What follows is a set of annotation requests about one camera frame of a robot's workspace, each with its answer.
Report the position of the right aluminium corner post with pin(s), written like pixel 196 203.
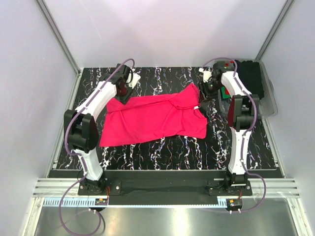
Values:
pixel 288 4

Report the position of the aluminium frame rail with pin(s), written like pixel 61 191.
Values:
pixel 273 187

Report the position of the right orange connector module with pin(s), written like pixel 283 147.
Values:
pixel 235 203

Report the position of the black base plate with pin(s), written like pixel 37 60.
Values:
pixel 212 182

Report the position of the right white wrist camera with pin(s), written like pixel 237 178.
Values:
pixel 206 74

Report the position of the white slotted cable duct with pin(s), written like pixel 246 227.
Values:
pixel 117 202

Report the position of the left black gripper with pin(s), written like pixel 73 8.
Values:
pixel 124 99

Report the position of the clear plastic bin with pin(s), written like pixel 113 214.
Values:
pixel 267 105

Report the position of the black folded t shirt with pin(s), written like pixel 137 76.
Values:
pixel 249 73

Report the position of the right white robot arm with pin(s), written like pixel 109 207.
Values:
pixel 242 116

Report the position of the left orange connector module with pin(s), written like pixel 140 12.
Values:
pixel 101 201

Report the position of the green folded t shirt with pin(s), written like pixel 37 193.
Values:
pixel 224 93

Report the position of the left aluminium corner post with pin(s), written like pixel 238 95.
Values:
pixel 57 34

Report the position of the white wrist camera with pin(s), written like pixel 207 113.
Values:
pixel 206 74
pixel 132 80

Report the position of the orange connector module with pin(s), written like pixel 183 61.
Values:
pixel 235 203
pixel 101 201

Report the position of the magenta t shirt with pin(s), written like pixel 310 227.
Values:
pixel 147 118

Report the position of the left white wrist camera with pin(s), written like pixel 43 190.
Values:
pixel 132 80

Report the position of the aluminium corner post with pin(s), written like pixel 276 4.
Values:
pixel 288 4
pixel 57 34

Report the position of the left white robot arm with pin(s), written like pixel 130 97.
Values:
pixel 81 135

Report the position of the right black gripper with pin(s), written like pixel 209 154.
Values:
pixel 208 96

